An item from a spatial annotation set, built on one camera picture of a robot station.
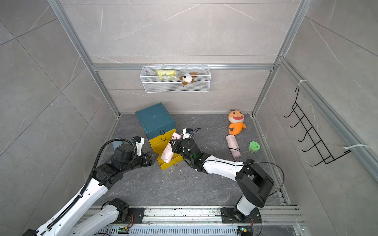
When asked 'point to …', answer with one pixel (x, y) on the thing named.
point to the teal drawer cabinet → (155, 120)
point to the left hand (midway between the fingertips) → (155, 153)
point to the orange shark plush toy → (236, 118)
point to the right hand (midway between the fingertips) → (171, 141)
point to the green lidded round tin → (253, 147)
